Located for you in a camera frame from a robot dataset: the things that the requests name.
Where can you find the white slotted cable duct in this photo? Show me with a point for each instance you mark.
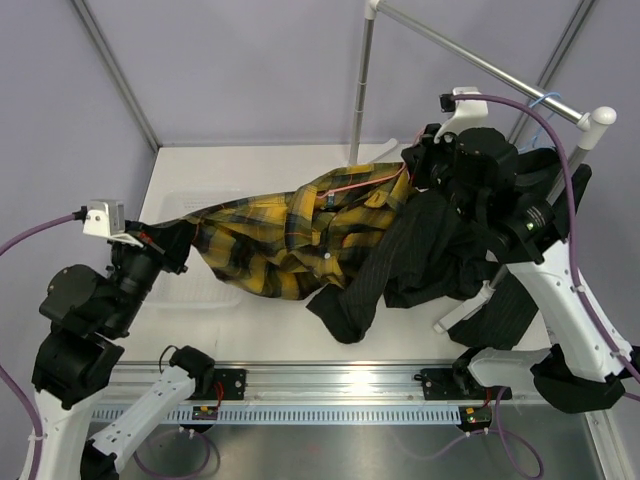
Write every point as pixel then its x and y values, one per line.
pixel 315 415

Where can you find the pink wire hanger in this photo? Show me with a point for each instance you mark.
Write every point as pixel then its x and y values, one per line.
pixel 339 185

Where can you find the aluminium mounting rail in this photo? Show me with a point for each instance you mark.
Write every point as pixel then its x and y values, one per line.
pixel 330 383

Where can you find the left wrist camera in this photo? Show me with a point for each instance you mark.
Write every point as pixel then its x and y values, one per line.
pixel 105 219

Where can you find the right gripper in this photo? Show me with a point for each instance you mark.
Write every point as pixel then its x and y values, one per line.
pixel 423 153

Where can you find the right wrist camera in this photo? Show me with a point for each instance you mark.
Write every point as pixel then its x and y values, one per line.
pixel 464 114

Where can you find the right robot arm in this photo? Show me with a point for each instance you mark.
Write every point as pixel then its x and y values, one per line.
pixel 476 171

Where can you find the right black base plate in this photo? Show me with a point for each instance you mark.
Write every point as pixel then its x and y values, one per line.
pixel 446 383

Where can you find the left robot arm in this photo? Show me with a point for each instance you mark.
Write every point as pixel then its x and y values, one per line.
pixel 88 312

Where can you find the yellow plaid shirt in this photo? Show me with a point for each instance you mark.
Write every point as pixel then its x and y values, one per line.
pixel 285 246

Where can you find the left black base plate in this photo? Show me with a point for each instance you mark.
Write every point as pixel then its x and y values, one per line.
pixel 227 383

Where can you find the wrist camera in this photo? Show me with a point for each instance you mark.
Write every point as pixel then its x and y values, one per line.
pixel 105 219
pixel 464 114

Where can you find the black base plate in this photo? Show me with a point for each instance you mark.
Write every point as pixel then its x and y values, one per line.
pixel 227 383
pixel 446 383

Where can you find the dark pinstripe shirt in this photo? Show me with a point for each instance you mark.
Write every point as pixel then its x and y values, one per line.
pixel 427 253

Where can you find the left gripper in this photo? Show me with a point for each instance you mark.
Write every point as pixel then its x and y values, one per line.
pixel 166 242

